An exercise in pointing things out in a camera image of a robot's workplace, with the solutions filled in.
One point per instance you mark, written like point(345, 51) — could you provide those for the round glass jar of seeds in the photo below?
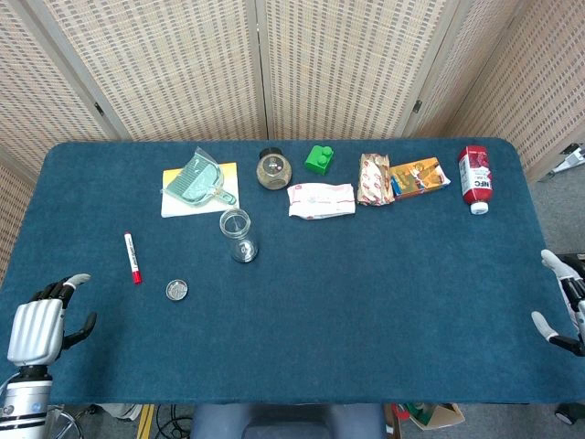
point(273, 173)

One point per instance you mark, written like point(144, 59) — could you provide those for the cardboard box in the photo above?
point(439, 416)

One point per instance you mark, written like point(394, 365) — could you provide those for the blue felt tablecloth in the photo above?
point(343, 297)

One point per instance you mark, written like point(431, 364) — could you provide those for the woven folding screen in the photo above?
point(183, 68)

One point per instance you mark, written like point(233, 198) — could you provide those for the clear glass jar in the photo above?
point(241, 242)

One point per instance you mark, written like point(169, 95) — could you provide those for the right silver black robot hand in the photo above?
point(577, 311)

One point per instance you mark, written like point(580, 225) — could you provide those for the orange carton box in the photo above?
point(418, 177)

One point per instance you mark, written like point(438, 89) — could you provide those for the green dustpan in plastic bag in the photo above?
point(196, 183)

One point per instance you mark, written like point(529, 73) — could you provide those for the green toy brick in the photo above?
point(318, 160)

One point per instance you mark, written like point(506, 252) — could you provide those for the brown snack packet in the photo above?
point(374, 180)

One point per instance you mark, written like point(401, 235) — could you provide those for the white metal stand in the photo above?
point(571, 160)

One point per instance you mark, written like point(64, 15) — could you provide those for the chrome stool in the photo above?
point(68, 423)

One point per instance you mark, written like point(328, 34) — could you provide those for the metal screen hinge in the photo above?
point(99, 108)
point(417, 106)

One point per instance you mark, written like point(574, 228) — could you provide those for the red white marker pen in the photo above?
point(131, 256)

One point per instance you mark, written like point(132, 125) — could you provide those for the yellow white notepad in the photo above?
point(228, 180)

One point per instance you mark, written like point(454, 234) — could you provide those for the black caster wheel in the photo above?
point(569, 413)

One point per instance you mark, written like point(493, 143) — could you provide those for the red juice bottle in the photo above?
point(475, 180)

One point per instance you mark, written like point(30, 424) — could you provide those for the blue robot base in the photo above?
point(219, 420)

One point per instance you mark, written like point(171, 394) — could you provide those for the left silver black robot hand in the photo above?
point(36, 334)

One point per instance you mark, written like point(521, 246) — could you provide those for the yellow floor strip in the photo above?
point(146, 420)

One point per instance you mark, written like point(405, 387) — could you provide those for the silver jar lid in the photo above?
point(177, 290)

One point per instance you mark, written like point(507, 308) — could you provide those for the white pink packet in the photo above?
point(321, 200)

